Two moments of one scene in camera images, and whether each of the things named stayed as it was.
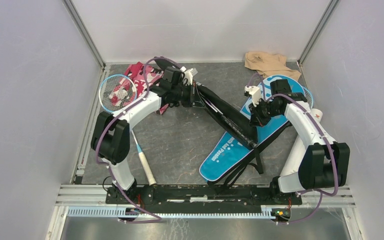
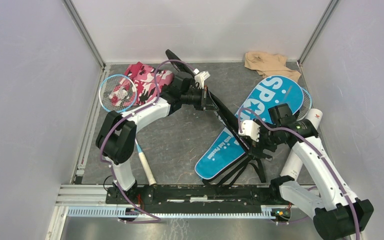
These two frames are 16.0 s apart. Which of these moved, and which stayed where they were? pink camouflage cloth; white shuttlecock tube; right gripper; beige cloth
Moved: right gripper
Stayed: beige cloth; white shuttlecock tube; pink camouflage cloth
